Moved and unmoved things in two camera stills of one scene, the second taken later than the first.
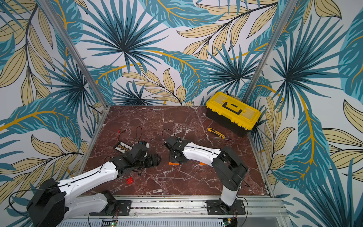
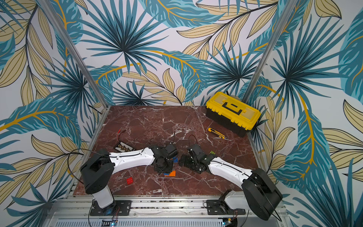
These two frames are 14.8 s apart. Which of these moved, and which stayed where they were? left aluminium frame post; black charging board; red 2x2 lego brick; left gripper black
Moved: left gripper black
Stayed: black charging board; left aluminium frame post; red 2x2 lego brick
